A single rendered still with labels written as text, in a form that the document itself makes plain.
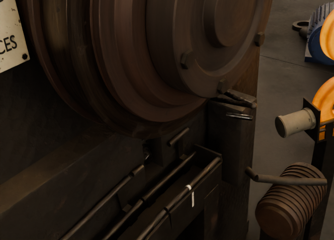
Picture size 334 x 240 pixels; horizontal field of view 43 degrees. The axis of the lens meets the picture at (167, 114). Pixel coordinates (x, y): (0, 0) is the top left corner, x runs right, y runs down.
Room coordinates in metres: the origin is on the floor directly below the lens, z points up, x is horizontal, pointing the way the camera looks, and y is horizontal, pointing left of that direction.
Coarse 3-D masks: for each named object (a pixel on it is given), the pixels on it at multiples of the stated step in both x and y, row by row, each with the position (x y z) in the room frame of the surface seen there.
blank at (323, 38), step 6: (330, 18) 0.95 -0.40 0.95; (324, 24) 0.95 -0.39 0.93; (330, 24) 0.94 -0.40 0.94; (324, 30) 0.95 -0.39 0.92; (330, 30) 0.93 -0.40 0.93; (324, 36) 0.94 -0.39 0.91; (330, 36) 0.93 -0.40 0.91; (324, 42) 0.94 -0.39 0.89; (330, 42) 0.93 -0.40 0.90; (324, 48) 0.94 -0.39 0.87; (330, 48) 0.93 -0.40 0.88; (330, 54) 0.93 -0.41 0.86
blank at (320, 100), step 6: (324, 84) 0.95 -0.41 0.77; (330, 84) 0.94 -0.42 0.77; (318, 90) 0.95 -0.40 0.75; (324, 90) 0.94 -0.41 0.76; (330, 90) 0.93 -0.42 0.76; (318, 96) 0.94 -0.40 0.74; (324, 96) 0.92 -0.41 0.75; (330, 96) 0.93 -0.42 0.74; (312, 102) 0.94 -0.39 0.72; (318, 102) 0.93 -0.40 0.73; (324, 102) 0.92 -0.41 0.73; (330, 102) 0.93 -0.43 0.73; (324, 108) 0.92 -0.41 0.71; (330, 108) 0.93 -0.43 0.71; (324, 114) 0.92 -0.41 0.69; (330, 114) 0.93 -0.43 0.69; (324, 120) 0.92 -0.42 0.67; (324, 126) 0.92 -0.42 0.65
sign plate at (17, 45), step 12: (0, 0) 0.56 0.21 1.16; (12, 0) 0.57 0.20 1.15; (0, 12) 0.56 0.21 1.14; (12, 12) 0.57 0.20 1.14; (0, 24) 0.55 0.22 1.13; (12, 24) 0.57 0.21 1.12; (0, 36) 0.55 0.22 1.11; (12, 36) 0.56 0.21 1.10; (0, 48) 0.55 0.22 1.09; (12, 48) 0.56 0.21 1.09; (24, 48) 0.57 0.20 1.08; (0, 60) 0.54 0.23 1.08; (12, 60) 0.56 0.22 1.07; (24, 60) 0.57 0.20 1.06; (0, 72) 0.54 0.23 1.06
